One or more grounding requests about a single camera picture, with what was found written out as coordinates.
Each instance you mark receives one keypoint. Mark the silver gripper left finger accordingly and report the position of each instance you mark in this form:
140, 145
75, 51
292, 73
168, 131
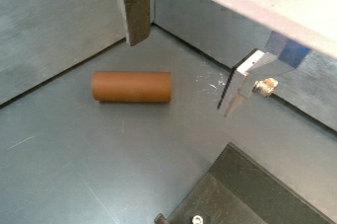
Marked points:
136, 16

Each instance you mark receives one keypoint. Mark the black cradle stand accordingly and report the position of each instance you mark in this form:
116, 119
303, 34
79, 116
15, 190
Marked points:
240, 193

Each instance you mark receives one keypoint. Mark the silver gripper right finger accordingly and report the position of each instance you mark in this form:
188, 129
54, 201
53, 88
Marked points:
254, 74

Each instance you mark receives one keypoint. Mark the brown cylinder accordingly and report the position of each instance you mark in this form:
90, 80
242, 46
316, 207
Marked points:
120, 86

